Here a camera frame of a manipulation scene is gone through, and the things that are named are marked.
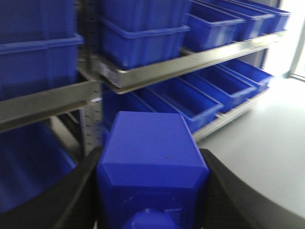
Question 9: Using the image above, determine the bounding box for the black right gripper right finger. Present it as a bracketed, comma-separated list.
[200, 148, 305, 229]

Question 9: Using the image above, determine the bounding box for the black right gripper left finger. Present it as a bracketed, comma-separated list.
[0, 147, 103, 229]

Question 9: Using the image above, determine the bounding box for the blue plastic bottle-shaped container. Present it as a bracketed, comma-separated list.
[97, 111, 210, 229]

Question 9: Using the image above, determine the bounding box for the stainless steel shelf rack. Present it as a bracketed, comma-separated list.
[0, 31, 285, 155]

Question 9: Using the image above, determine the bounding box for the blue upper shelf bin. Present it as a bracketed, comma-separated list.
[96, 0, 192, 70]

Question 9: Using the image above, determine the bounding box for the blue upper left bin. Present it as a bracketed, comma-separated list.
[0, 0, 83, 100]

